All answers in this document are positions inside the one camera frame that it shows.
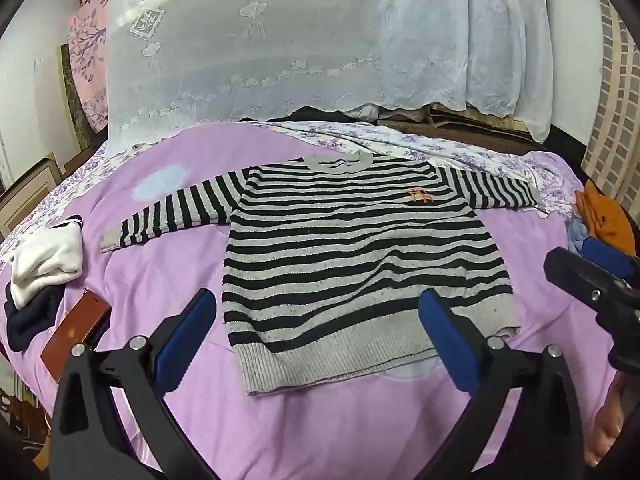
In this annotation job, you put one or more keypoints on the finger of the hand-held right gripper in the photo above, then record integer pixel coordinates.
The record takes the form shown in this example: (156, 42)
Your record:
(607, 257)
(580, 275)

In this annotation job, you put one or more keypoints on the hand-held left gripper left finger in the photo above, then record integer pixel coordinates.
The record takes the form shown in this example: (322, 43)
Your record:
(187, 332)

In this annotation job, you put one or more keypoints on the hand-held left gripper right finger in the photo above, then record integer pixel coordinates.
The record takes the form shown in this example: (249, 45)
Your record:
(450, 345)

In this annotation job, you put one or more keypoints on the black grey striped sweater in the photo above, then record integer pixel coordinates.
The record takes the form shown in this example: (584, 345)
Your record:
(360, 260)

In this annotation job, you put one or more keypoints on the person's right hand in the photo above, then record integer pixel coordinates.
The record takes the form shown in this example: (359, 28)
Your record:
(611, 420)

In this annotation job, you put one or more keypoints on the light blue cloth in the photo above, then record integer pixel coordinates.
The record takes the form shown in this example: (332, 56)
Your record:
(577, 240)

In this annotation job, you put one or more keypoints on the orange cloth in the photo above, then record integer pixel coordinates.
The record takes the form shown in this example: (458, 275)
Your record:
(607, 220)

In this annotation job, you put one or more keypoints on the beige checked curtain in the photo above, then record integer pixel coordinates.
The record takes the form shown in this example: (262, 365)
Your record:
(617, 125)

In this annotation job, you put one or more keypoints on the purple bed sheet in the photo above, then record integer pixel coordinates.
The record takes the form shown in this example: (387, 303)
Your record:
(300, 435)

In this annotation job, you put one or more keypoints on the dark navy cloth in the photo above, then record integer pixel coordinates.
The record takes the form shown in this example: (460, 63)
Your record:
(30, 320)

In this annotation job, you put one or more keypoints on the brown woven mat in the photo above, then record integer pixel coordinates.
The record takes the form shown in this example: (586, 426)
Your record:
(475, 127)

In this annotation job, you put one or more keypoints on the white purple floral sheet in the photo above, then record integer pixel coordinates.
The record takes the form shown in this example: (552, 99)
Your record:
(400, 142)

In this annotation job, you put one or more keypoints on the white padded cloth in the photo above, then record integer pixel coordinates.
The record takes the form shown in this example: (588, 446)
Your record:
(367, 112)

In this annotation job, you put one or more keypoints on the black cloth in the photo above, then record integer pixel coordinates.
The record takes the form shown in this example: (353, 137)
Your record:
(310, 114)

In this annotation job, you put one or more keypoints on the dark marbled panel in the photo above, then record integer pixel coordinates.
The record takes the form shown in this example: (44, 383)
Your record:
(75, 100)

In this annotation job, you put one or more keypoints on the pink floral cloth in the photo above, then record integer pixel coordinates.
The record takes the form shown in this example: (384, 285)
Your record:
(90, 60)

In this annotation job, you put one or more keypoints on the white lace cover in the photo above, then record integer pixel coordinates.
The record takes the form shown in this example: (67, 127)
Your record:
(300, 40)

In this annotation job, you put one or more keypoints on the light wooden frame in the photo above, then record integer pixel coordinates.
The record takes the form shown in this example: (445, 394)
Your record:
(30, 195)

